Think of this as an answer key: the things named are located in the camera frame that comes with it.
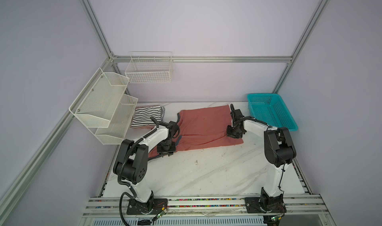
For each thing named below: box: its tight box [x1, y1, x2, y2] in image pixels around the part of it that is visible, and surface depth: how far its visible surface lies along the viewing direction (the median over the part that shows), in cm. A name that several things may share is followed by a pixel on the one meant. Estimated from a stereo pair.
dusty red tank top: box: [148, 105, 244, 159], surface depth 104 cm
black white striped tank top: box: [130, 105, 166, 129], surface depth 106 cm
